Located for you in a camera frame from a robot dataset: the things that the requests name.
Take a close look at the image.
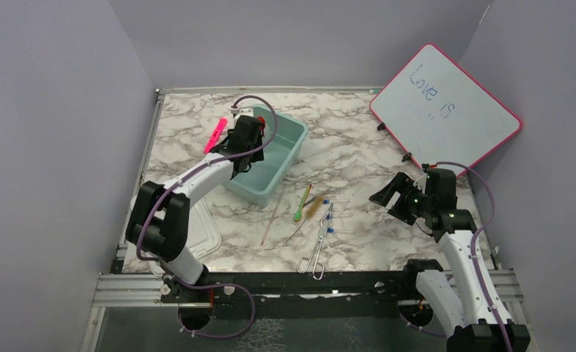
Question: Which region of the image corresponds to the white plastic bin lid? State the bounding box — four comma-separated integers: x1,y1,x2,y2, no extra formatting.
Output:
122,199,221,276

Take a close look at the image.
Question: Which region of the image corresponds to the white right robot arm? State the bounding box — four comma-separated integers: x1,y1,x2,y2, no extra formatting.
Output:
370,168,531,351

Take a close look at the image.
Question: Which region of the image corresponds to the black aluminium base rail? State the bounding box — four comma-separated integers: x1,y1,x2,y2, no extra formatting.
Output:
111,260,449,322

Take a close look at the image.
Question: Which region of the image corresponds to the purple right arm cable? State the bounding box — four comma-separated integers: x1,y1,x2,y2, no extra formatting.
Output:
398,161,514,352

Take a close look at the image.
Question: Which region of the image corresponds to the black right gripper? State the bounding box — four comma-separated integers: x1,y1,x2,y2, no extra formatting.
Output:
370,171,435,226

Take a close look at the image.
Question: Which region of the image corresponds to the red yellow green spatula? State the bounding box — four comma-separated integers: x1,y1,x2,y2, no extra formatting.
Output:
293,184,312,222

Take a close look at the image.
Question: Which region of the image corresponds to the brown test tube brush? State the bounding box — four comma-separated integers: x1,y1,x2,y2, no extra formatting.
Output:
284,193,325,245

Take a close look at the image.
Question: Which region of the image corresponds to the pink framed whiteboard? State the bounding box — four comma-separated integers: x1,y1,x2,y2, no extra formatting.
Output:
369,43,523,177

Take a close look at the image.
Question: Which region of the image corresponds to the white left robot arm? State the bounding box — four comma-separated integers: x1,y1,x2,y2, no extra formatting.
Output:
125,115,278,301

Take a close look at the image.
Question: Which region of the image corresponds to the teal plastic bin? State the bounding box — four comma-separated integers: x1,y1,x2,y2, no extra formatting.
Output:
224,113,309,207

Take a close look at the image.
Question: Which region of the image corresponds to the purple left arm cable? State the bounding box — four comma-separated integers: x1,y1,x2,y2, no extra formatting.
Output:
135,95,279,340

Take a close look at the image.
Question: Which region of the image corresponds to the red capped wash bottle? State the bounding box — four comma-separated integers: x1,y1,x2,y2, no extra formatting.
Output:
256,117,266,137

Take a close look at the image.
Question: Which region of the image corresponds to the pink highlighter marker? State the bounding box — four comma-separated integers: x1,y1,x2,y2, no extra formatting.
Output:
204,117,228,154

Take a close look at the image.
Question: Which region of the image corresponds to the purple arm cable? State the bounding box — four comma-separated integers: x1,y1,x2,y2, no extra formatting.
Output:
398,161,514,352
135,95,279,340

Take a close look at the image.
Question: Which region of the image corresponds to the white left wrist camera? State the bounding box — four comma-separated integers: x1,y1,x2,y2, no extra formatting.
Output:
232,107,254,120

